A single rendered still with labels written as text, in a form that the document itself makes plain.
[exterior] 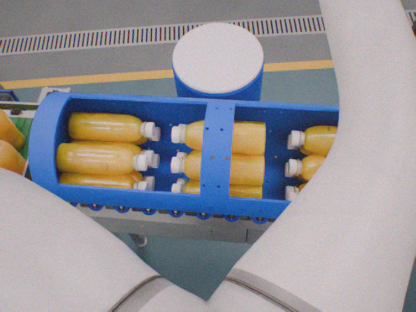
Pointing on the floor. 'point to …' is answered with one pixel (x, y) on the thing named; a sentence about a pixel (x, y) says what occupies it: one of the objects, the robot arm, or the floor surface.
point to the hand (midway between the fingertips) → (410, 78)
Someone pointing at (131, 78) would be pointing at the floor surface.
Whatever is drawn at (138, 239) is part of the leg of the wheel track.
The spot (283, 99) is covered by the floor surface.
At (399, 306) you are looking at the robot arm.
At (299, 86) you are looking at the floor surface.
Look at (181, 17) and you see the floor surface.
